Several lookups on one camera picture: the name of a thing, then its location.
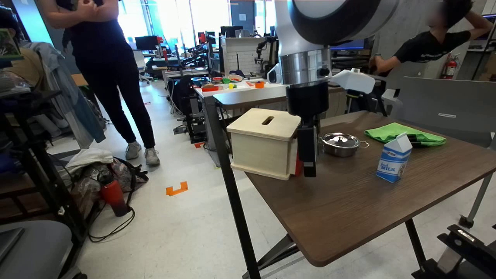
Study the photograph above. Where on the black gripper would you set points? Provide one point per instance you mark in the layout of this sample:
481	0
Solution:
307	101

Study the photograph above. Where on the wooden drawer with red front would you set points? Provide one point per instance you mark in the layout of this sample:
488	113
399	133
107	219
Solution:
298	168

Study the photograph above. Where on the black robot arm in background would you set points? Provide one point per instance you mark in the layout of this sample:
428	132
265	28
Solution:
267	54

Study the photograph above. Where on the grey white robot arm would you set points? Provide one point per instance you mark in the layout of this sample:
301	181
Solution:
306	31

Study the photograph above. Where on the small metal pot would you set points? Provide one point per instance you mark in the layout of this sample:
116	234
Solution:
341	144

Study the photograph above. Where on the cream wooden box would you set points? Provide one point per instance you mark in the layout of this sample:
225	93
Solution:
264	143

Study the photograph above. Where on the green cloth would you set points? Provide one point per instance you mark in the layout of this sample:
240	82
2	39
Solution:
419	138

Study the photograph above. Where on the blue white milk carton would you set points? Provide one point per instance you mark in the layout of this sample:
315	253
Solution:
394	158

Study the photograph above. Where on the grey desk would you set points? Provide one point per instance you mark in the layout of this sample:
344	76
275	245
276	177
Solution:
223	106

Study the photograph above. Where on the orange floor marker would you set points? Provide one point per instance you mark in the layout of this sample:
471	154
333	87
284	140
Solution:
172	191

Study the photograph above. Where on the grey laptop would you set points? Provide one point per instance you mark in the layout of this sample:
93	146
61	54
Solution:
456	107

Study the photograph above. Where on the red fire extinguisher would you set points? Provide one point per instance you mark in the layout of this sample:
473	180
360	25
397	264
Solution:
451	67

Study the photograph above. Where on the seated person in black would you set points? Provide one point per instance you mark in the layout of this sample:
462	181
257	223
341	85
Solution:
453	23

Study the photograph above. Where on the white cloth on floor pile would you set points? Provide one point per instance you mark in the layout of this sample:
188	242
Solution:
89	157

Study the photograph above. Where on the standing person in dark clothes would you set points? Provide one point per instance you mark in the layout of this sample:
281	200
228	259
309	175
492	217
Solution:
107	64

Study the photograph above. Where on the black metal shelf rack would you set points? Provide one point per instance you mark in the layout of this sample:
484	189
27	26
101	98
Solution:
17	106

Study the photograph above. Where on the grey chair seat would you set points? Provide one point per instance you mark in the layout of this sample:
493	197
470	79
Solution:
34	250

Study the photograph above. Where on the black table frame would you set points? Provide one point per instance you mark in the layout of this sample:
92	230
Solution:
344	203

